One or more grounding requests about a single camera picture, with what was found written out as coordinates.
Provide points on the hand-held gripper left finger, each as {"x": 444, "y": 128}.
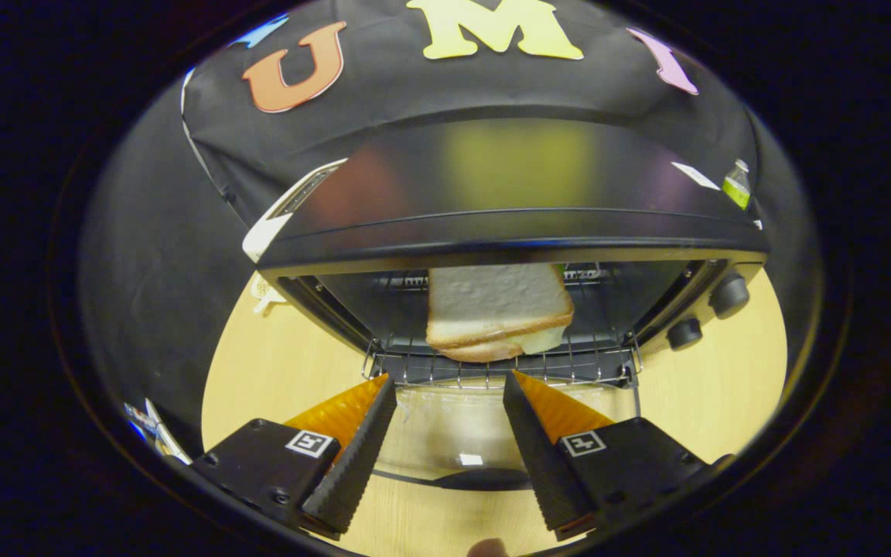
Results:
{"x": 353, "y": 464}

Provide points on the white pop-up toaster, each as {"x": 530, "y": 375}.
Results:
{"x": 267, "y": 232}

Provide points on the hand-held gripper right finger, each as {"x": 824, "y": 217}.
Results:
{"x": 542, "y": 456}

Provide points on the small white dish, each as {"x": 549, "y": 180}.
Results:
{"x": 266, "y": 296}

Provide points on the green plastic bottle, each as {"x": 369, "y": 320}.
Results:
{"x": 738, "y": 189}

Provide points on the black toaster oven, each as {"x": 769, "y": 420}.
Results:
{"x": 492, "y": 224}

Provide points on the metal oven rack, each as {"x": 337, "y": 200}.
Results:
{"x": 600, "y": 365}

